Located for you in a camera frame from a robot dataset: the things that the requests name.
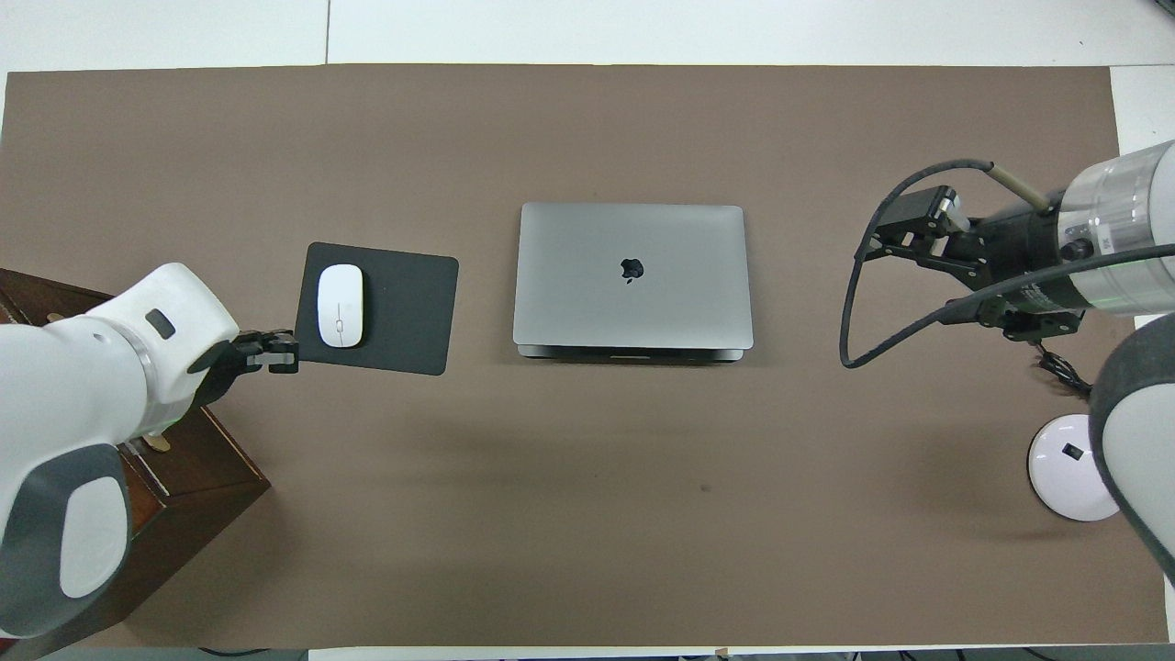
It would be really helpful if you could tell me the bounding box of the white desk lamp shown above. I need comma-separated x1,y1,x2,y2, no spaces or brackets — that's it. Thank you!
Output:
1027,413,1123,522

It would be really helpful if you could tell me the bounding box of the black lamp power cable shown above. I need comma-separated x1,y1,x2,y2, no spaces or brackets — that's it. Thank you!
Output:
1035,342,1095,398

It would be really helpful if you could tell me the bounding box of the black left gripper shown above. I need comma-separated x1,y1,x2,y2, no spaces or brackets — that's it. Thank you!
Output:
188,329,300,407

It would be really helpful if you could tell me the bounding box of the silver grey laptop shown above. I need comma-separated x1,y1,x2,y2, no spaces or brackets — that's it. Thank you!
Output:
512,202,755,363

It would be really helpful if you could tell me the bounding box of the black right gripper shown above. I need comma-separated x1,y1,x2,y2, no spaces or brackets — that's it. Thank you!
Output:
861,184,1089,342

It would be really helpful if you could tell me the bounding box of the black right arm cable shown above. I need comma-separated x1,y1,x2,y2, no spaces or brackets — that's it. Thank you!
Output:
839,159,1175,370

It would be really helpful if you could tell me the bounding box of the white computer mouse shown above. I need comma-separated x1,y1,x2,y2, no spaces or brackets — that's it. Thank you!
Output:
317,263,364,349

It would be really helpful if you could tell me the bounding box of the brown table mat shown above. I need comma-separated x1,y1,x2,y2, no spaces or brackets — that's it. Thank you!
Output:
0,64,1169,648

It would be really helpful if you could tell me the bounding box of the dark wooden box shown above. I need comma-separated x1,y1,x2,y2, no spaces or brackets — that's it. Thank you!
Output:
0,268,271,661

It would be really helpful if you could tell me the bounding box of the black mouse pad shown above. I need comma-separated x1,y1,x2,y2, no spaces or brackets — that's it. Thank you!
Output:
291,241,460,376

